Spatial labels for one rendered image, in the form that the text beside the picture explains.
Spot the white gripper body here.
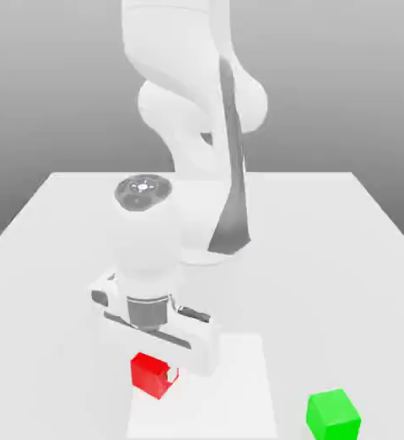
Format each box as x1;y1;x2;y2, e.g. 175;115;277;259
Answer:
92;304;222;378

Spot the small red cube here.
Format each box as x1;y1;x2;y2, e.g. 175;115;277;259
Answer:
130;351;181;400

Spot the small green cube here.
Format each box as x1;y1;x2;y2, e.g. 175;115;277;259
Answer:
305;388;363;440

